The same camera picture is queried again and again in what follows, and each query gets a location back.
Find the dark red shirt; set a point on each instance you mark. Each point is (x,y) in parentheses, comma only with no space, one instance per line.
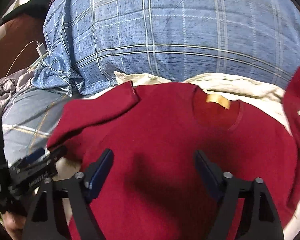
(180,159)

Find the blue plaid pillow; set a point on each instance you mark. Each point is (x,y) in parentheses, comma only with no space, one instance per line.
(88,41)

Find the black cloth on headboard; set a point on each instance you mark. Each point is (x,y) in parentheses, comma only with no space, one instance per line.
(33,8)

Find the person's left hand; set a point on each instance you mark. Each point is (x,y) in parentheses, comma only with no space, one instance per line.
(14,224)

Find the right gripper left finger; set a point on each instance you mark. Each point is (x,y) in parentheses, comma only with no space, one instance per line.
(46,218)

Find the grey crumpled cloth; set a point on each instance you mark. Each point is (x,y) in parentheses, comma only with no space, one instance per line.
(13,84)

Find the brown wooden headboard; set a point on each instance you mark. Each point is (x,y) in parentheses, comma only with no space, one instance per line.
(18,43)

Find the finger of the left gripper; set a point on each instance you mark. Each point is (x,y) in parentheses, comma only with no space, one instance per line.
(45,163)
(29,159)

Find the grey plaid bed sheet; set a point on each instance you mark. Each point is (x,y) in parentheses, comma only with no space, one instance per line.
(29,120)

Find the white charger plug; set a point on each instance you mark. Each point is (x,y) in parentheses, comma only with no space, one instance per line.
(41,50)

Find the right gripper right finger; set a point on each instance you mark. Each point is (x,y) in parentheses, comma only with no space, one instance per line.
(259,218)

